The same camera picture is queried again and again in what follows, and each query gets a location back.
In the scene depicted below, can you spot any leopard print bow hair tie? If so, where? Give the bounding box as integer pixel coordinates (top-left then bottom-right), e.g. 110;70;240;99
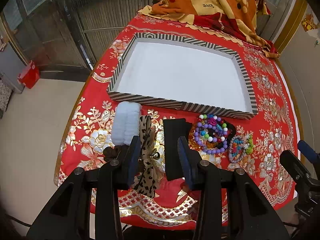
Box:
103;115;164;199

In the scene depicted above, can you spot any purple bead bracelet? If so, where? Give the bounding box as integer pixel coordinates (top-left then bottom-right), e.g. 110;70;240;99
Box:
194;121;229;155

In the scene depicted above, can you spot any pastel flower bead bracelet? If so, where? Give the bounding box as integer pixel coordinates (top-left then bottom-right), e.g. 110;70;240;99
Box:
228;133;256;164

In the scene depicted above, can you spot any black knitted hair band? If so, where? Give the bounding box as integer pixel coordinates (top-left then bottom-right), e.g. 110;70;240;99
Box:
163;118;192;181

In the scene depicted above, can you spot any white fluffy hair band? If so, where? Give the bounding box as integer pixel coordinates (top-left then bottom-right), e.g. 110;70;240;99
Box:
111;101;142;146

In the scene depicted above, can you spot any multicolour bead bracelet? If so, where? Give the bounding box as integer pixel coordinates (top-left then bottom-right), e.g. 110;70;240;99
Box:
198;114;229;143

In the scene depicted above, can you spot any red floral tablecloth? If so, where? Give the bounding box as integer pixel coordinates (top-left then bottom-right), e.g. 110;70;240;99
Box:
54;14;300;230

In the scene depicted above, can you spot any striped white tray box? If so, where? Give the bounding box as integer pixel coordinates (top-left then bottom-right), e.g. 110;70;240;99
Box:
107;33;258;120

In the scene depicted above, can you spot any red bag on floor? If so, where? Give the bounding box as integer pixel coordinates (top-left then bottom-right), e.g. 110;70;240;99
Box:
17;61;40;89

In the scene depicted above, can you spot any metal glass door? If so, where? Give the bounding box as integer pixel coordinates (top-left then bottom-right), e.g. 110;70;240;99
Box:
1;0;155;72

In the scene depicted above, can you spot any orange red patterned blanket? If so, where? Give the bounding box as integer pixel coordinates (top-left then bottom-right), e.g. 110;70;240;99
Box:
139;0;279;58

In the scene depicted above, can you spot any red wall decoration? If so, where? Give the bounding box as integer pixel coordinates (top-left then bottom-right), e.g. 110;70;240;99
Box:
301;14;319;32

